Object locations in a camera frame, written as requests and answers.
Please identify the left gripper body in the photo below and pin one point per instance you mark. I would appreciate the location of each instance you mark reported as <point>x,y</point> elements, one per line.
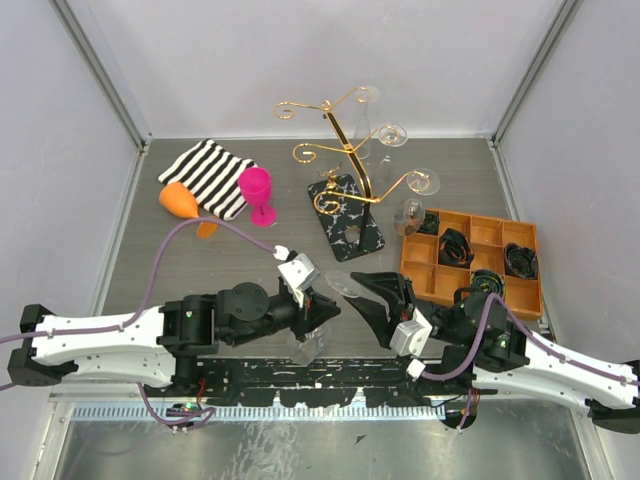
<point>284,313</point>

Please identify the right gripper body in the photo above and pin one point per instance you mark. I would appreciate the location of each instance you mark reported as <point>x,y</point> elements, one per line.
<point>406,309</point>

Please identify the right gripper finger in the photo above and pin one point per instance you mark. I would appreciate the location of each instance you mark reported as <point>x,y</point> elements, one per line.
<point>393,287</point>
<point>375,316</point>

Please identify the clear stemless glass tumbler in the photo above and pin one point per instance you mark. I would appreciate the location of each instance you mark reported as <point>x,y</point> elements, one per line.
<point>305,351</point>

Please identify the clear round wine glass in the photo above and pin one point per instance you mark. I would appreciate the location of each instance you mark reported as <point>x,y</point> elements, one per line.
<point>410,214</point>

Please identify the gold wine glass rack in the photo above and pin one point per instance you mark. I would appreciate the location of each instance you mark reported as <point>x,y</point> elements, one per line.
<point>342,201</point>

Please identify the pink plastic wine glass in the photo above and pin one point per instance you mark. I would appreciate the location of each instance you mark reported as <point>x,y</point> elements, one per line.
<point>256,188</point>

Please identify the clear champagne flute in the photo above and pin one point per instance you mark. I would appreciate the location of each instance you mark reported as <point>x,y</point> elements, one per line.
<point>364,125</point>
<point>391,136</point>

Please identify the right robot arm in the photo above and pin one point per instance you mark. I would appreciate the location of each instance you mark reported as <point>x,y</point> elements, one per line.
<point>479,344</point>

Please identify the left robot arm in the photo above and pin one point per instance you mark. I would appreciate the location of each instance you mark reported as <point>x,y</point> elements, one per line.
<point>161,347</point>

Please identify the orange plastic wine glass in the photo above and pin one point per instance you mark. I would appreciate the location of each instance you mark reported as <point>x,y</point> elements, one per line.
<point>177,199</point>

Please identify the black coil top left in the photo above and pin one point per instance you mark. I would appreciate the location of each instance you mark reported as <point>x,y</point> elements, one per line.
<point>430,225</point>

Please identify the black coil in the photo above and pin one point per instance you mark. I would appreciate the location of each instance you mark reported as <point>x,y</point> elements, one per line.
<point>488,281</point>
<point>430,225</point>
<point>454,249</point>
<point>520,262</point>

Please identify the orange compartment tray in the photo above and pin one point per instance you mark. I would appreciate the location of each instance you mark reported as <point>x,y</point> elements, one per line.
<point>487,236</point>

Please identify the black coil centre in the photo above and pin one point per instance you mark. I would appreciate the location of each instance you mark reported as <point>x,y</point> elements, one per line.
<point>454,249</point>

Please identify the black coil bottom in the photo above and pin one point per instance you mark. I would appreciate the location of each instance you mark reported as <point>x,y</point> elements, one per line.
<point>488,281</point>

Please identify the black coil right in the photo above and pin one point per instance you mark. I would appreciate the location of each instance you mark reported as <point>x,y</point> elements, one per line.
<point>520,262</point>

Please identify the striped black white cloth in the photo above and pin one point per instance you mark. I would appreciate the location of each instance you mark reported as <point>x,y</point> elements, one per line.
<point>210,173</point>

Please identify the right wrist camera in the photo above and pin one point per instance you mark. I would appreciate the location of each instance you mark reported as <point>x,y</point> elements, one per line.
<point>408,347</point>

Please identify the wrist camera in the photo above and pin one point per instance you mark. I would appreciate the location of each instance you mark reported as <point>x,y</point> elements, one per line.
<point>408,347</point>
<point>298,273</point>

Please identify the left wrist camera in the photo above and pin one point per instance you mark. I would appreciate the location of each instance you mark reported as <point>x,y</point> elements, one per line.
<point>298,273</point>

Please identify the black mounting base plate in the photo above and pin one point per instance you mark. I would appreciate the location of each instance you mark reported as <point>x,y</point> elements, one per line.
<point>259,382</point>

